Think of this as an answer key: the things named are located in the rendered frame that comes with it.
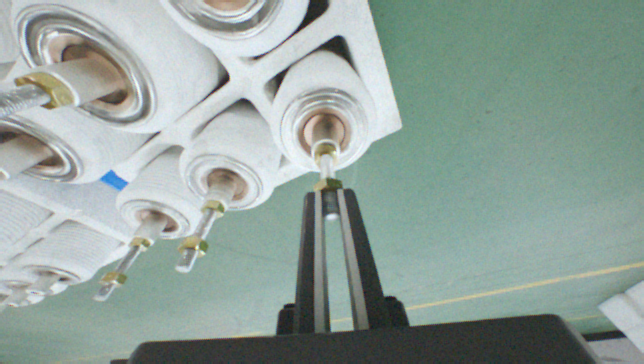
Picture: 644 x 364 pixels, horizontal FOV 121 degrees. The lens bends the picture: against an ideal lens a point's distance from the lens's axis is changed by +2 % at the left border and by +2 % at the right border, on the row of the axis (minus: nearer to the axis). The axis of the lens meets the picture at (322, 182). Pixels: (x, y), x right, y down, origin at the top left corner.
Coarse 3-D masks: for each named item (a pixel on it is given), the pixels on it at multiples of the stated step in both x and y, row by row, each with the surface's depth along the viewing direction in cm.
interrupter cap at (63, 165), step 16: (0, 128) 15; (16, 128) 15; (32, 128) 15; (48, 144) 16; (64, 144) 16; (48, 160) 17; (64, 160) 17; (80, 160) 17; (32, 176) 18; (48, 176) 18; (64, 176) 18; (80, 176) 18
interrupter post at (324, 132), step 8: (320, 128) 15; (328, 128) 15; (312, 136) 15; (320, 136) 14; (328, 136) 14; (336, 136) 15; (312, 144) 14; (320, 144) 14; (336, 144) 14; (312, 152) 14
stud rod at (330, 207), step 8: (320, 160) 13; (328, 160) 13; (320, 168) 12; (328, 168) 12; (320, 176) 12; (328, 176) 11; (328, 192) 10; (328, 200) 10; (336, 200) 10; (328, 208) 9; (336, 208) 10; (328, 216) 10; (336, 216) 10
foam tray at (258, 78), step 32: (320, 0) 24; (352, 0) 16; (320, 32) 17; (352, 32) 17; (0, 64) 20; (224, 64) 19; (256, 64) 19; (288, 64) 19; (352, 64) 23; (384, 64) 19; (224, 96) 21; (256, 96) 21; (384, 96) 21; (192, 128) 23; (384, 128) 24; (128, 160) 26; (288, 160) 28
